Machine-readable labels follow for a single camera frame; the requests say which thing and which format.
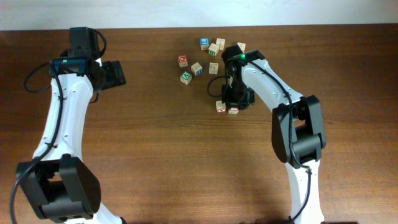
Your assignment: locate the red number wooden block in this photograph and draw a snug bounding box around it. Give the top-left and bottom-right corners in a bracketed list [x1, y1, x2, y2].
[228, 107, 239, 114]

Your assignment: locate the red side wooden block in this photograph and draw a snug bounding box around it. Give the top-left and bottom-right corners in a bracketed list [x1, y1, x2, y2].
[215, 100, 226, 113]

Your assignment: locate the plain animal wooden block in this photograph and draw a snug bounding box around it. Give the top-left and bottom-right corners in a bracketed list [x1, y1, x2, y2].
[209, 62, 218, 75]

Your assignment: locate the blue side wooden block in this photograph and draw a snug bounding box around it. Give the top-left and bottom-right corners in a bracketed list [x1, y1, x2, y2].
[191, 62, 203, 77]

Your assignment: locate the green top wooden block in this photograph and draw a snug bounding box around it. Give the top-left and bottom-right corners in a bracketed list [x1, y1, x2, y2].
[180, 72, 192, 85]

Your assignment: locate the red top wooden block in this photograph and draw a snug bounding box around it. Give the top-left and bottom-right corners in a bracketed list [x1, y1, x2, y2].
[177, 55, 188, 67]

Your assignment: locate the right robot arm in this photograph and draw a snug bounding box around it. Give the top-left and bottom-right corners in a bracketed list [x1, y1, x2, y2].
[221, 45, 326, 223]

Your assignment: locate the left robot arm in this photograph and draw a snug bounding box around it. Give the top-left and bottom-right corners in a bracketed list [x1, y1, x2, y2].
[9, 27, 126, 223]

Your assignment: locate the far right wooden block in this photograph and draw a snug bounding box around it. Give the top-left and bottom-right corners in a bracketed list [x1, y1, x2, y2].
[237, 42, 246, 52]

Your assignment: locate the green side wooden block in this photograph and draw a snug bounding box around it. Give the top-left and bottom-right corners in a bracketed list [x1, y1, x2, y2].
[208, 43, 220, 56]

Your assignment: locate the plain wooden block top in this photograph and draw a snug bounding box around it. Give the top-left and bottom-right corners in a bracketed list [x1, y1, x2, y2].
[215, 38, 225, 50]

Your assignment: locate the blue top wooden block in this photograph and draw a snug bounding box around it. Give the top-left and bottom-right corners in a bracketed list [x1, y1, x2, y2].
[200, 37, 210, 50]

